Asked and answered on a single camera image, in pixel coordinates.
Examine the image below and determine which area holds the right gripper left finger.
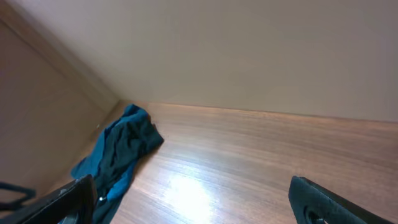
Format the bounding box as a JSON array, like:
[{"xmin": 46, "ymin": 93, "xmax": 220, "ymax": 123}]
[{"xmin": 1, "ymin": 175, "xmax": 97, "ymax": 224}]

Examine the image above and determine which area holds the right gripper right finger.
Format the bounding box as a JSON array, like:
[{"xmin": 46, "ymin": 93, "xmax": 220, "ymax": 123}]
[{"xmin": 289, "ymin": 176, "xmax": 392, "ymax": 224}]

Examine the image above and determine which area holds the blue shirt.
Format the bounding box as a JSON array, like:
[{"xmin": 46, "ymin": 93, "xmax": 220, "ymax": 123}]
[{"xmin": 57, "ymin": 104, "xmax": 150, "ymax": 224}]

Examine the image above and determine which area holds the black garment on left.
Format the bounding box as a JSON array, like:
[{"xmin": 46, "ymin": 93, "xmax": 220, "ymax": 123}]
[{"xmin": 92, "ymin": 118, "xmax": 164, "ymax": 223}]

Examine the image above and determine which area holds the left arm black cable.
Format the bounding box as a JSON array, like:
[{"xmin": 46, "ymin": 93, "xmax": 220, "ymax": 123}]
[{"xmin": 0, "ymin": 182, "xmax": 37, "ymax": 212}]

